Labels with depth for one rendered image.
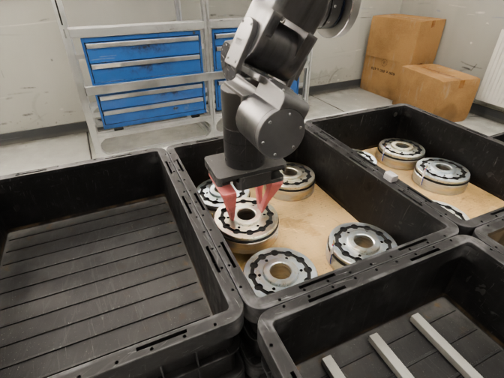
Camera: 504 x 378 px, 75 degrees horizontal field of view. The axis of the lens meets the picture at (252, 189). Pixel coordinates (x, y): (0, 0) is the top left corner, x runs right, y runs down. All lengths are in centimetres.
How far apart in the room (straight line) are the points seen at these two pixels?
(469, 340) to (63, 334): 50
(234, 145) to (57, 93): 288
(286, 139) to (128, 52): 202
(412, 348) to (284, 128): 30
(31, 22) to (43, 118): 73
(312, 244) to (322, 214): 9
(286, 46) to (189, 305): 35
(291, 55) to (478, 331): 41
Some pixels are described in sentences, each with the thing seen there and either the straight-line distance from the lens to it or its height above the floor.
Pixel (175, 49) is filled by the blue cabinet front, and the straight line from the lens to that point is 237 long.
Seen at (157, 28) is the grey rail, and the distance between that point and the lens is 232.
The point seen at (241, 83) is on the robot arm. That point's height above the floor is 109.
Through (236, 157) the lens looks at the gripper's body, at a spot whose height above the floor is 100.
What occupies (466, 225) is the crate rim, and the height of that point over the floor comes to 93.
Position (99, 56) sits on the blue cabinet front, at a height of 78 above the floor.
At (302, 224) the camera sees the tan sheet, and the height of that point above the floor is 83.
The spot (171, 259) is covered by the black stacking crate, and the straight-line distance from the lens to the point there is 54.
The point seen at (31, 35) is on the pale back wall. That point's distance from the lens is 317.
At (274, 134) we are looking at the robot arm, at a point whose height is 106.
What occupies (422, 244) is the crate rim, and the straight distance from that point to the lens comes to 45.
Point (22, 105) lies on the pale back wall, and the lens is 330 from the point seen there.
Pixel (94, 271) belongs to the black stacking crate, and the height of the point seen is 83.
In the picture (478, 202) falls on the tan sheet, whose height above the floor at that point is 83.
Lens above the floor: 120
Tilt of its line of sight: 34 degrees down
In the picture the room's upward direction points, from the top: straight up
